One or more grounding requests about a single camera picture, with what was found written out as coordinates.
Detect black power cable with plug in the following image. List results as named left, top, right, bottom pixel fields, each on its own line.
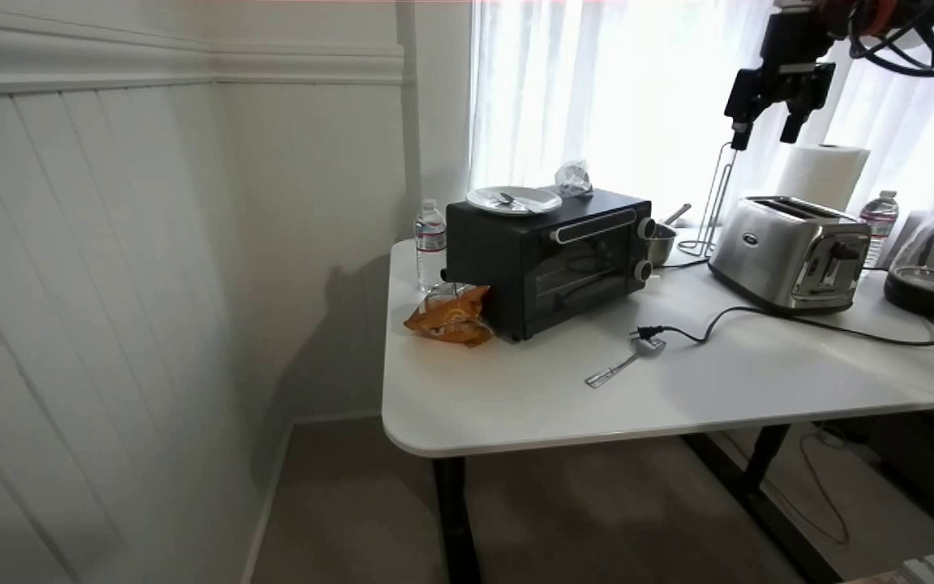
left=637, top=301, right=934, bottom=352

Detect black toaster oven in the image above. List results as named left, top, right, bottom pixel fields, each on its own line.
left=445, top=189, right=660, bottom=343

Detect metal cup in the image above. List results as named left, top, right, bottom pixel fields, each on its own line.
left=645, top=218, right=681, bottom=269

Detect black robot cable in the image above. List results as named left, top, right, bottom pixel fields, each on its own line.
left=847, top=0, right=934, bottom=82

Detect crumpled clear plastic wrapper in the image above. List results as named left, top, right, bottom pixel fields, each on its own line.
left=552, top=159, right=598, bottom=201

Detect black table frame legs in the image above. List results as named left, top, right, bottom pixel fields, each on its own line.
left=430, top=422, right=849, bottom=584

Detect white paper towel roll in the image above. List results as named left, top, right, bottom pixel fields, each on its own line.
left=772, top=140, right=873, bottom=214

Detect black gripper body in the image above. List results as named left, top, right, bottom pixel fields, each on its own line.
left=757, top=7, right=840, bottom=85

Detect silver toaster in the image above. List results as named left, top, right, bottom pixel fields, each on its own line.
left=708, top=193, right=875, bottom=318

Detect clear plastic water bottle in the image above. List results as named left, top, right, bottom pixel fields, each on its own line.
left=413, top=201, right=450, bottom=289
left=859, top=189, right=905, bottom=269

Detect orange chips bag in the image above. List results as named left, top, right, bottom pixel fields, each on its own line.
left=401, top=282, right=497, bottom=352

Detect metal utensil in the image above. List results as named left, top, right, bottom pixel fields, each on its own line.
left=584, top=333, right=669, bottom=389

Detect white sheer curtain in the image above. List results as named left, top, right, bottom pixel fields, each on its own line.
left=464, top=0, right=934, bottom=221

